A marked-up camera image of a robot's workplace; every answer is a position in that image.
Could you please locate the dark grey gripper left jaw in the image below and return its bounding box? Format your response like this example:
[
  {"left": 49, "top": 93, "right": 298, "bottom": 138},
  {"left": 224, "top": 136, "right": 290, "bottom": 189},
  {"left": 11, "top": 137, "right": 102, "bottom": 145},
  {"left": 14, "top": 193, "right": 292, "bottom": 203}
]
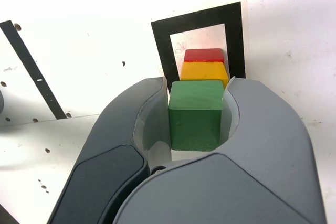
[{"left": 48, "top": 76, "right": 173, "bottom": 224}]

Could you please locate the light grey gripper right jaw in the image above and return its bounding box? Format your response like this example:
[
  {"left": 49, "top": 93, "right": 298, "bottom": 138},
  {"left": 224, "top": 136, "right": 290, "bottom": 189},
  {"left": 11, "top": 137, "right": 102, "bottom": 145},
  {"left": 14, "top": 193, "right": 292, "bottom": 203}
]
[{"left": 112, "top": 76, "right": 328, "bottom": 224}]

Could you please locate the green cube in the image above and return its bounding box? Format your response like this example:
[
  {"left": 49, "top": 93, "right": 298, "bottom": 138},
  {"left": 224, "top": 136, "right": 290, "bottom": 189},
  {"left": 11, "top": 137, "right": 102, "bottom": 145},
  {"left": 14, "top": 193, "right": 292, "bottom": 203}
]
[{"left": 167, "top": 80, "right": 224, "bottom": 152}]

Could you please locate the yellow cube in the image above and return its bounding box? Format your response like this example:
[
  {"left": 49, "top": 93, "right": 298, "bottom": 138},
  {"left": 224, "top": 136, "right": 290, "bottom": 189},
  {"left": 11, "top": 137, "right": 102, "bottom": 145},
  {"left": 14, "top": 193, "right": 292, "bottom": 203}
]
[{"left": 180, "top": 61, "right": 229, "bottom": 90}]

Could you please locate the red cube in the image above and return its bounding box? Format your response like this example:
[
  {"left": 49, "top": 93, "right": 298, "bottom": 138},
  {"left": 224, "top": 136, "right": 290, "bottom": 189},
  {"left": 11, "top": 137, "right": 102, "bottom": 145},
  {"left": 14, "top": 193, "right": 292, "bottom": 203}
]
[{"left": 184, "top": 48, "right": 225, "bottom": 63}]

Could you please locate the square black tape outline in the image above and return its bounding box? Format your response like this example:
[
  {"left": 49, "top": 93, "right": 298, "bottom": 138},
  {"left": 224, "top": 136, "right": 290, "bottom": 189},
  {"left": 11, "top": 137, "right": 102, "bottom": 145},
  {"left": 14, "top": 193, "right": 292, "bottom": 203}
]
[{"left": 151, "top": 1, "right": 247, "bottom": 95}]

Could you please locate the black tape strip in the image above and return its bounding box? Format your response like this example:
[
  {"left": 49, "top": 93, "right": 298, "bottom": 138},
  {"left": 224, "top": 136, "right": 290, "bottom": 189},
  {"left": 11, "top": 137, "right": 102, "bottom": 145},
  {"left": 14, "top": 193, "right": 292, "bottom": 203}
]
[{"left": 0, "top": 20, "right": 68, "bottom": 120}]

